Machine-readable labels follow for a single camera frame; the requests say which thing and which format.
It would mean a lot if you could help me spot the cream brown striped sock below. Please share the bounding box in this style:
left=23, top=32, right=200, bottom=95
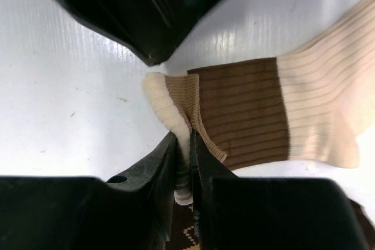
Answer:
left=142, top=0, right=374, bottom=205

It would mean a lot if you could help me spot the brown argyle sock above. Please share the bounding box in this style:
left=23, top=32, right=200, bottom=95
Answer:
left=166, top=199, right=374, bottom=249

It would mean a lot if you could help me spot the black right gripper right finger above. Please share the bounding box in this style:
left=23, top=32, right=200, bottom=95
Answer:
left=190, top=132, right=369, bottom=249

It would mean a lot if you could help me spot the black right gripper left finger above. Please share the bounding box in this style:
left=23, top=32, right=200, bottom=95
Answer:
left=1, top=133, right=176, bottom=249

